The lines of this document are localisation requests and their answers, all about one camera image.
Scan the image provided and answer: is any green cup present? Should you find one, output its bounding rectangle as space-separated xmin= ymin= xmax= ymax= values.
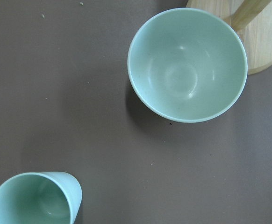
xmin=0 ymin=172 xmax=82 ymax=224

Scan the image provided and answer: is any green bowl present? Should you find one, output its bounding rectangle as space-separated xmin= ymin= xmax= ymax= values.
xmin=127 ymin=7 xmax=248 ymax=123

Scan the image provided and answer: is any wooden cup rack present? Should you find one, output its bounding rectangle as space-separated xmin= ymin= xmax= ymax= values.
xmin=186 ymin=0 xmax=272 ymax=75

